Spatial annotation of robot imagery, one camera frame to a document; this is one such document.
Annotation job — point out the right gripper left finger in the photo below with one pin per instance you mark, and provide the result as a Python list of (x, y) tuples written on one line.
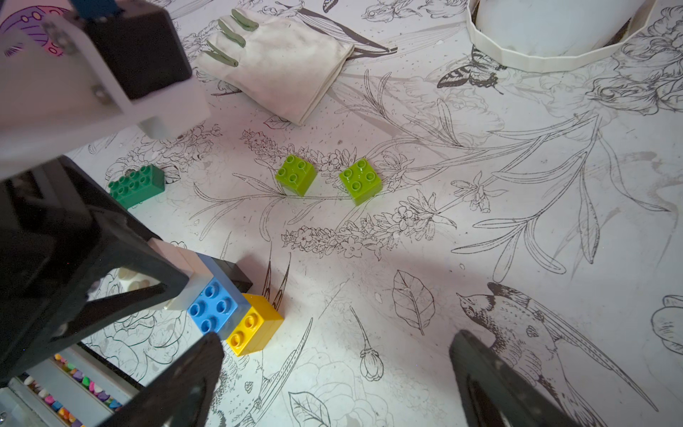
[(180, 396)]

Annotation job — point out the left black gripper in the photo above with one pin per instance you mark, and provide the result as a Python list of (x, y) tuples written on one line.
[(61, 233)]

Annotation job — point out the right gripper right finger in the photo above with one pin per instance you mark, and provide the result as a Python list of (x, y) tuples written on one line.
[(492, 393)]

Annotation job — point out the dark green lego brick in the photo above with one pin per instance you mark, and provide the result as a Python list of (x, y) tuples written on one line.
[(138, 186)]

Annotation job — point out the blue lego brick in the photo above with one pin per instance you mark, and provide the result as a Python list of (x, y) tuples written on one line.
[(221, 304)]

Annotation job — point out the cream white lego brick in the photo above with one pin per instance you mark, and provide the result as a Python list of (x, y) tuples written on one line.
[(196, 274)]

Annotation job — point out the lime green lego brick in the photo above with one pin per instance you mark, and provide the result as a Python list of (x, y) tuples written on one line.
[(296, 174), (361, 181)]

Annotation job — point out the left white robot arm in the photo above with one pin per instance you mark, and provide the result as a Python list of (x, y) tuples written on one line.
[(122, 65)]

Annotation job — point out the beige work glove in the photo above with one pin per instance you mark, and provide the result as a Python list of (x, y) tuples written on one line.
[(281, 64)]

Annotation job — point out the potted green plant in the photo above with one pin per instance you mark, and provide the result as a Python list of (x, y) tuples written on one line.
[(554, 36)]

